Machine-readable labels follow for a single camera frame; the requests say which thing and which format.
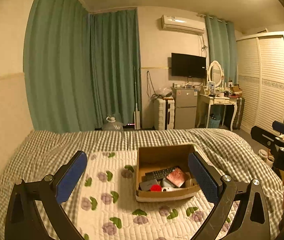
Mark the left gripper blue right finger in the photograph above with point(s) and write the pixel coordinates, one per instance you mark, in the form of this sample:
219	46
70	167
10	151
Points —
206	176

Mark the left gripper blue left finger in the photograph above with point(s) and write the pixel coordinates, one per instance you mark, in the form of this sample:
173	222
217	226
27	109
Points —
67	176

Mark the white square box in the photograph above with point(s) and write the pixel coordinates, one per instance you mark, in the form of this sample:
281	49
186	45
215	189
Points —
190	183

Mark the white charger adapter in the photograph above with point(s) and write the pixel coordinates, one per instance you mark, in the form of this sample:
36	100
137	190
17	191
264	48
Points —
167	183

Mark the black remote control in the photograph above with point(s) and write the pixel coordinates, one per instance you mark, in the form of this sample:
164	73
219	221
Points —
160	174

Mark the grey case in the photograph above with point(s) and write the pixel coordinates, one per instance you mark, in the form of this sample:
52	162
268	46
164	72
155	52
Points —
146	185

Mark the dark suitcase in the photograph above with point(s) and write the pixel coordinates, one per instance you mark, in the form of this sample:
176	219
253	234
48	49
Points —
239	113

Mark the grey checkered bed cover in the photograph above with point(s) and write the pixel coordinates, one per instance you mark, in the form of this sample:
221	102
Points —
43	152

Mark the brown cardboard box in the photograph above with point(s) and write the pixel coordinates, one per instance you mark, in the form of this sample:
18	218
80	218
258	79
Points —
157	158

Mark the white floral quilted mat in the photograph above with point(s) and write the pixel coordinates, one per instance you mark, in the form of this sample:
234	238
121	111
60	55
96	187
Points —
103	204

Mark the red round cap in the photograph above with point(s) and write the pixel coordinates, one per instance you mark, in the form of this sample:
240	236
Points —
155	188

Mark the blue waste basket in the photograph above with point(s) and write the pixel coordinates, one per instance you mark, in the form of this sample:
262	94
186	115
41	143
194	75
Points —
214	121

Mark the white dressing table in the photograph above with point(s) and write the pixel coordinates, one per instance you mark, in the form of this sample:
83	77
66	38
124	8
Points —
215	101

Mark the white louvered wardrobe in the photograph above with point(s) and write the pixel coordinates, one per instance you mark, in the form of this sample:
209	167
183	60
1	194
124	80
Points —
261	78

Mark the silver small refrigerator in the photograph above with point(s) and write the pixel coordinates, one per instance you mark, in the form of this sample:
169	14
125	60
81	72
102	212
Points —
185	107

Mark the clear water jug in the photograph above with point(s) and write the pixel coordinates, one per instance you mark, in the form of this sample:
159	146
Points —
112	124

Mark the white oval vanity mirror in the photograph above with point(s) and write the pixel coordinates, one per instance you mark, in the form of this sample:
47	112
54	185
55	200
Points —
215	73

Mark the white suitcase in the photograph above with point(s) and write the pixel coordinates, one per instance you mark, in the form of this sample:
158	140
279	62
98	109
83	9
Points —
164	113

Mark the white flat mop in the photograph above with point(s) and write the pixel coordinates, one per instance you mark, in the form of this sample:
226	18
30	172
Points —
136	113

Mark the small teal curtain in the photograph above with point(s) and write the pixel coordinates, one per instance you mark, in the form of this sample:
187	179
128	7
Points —
223	46

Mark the large teal curtain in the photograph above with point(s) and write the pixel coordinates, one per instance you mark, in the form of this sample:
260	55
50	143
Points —
80	68

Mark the white air conditioner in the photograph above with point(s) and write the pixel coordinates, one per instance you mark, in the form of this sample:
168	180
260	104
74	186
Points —
182	24

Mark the black wall television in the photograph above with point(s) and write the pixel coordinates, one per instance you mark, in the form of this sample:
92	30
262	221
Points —
188	66

